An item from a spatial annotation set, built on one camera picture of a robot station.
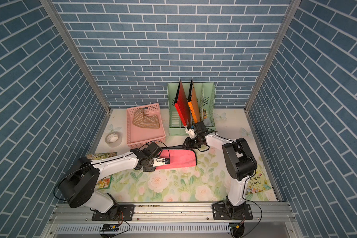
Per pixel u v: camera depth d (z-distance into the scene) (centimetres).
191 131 89
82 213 75
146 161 65
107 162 51
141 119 108
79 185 43
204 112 117
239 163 50
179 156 93
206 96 110
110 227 72
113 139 102
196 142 82
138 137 104
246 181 54
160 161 79
